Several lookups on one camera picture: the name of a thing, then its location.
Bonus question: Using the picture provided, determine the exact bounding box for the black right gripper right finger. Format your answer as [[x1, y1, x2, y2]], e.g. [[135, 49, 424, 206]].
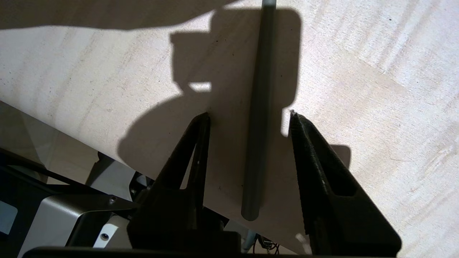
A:
[[289, 111, 402, 257]]

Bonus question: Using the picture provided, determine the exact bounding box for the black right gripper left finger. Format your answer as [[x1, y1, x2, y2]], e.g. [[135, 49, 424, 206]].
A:
[[127, 112, 240, 250]]

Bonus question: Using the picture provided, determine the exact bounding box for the grey toothbrush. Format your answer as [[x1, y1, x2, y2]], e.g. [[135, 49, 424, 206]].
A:
[[241, 0, 277, 221]]

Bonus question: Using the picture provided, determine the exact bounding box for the silver metal box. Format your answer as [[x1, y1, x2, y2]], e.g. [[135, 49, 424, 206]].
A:
[[18, 193, 138, 250]]

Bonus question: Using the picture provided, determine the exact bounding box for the beige wooden shelf cabinet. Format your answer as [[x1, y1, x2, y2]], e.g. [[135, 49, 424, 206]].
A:
[[0, 0, 459, 258]]

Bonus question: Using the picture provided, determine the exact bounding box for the black metal rack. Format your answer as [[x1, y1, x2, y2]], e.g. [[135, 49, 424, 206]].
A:
[[0, 149, 108, 258]]

